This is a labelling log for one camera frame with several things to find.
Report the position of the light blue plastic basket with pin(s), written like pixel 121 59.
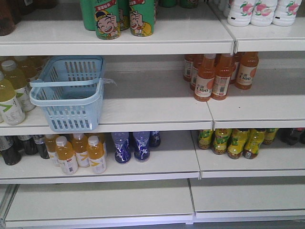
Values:
pixel 69 91

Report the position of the orange C100 juice bottle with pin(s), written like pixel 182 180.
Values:
pixel 224 70
pixel 205 78
pixel 247 70

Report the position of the white peach drink bottle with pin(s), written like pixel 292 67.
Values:
pixel 285 12
pixel 240 12
pixel 263 12

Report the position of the blue sports drink bottle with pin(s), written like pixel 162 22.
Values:
pixel 121 145
pixel 154 139
pixel 142 151

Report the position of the orange juice bottle white label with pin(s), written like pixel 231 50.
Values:
pixel 96 155
pixel 79 144
pixel 66 156
pixel 50 141

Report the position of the pale green drink bottle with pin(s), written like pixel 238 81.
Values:
pixel 10 108
pixel 19 83

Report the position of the white shelf unit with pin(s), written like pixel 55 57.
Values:
pixel 179 186

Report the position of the green cartoon tea bottle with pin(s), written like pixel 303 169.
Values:
pixel 141 17
pixel 106 16

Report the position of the dark tea bottle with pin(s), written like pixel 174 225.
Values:
pixel 8 151
pixel 39 141
pixel 28 144

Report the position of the cola bottle red label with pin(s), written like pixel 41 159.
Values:
pixel 291 136

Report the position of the yellow lemon tea bottle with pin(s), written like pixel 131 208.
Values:
pixel 221 137
pixel 270 135
pixel 256 138
pixel 205 138
pixel 238 139

